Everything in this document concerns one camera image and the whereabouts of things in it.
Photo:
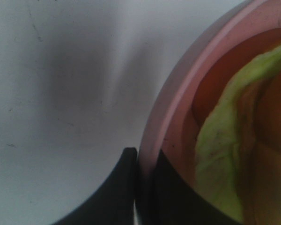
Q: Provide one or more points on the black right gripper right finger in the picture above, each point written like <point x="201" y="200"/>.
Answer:
<point x="175" y="203"/>

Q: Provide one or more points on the toy sandwich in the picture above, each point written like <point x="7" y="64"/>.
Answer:
<point x="238" y="147"/>

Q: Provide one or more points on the pink round plate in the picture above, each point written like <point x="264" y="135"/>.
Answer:
<point x="228" y="43"/>

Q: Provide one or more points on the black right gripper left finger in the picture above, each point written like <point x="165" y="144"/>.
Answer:
<point x="112" y="203"/>

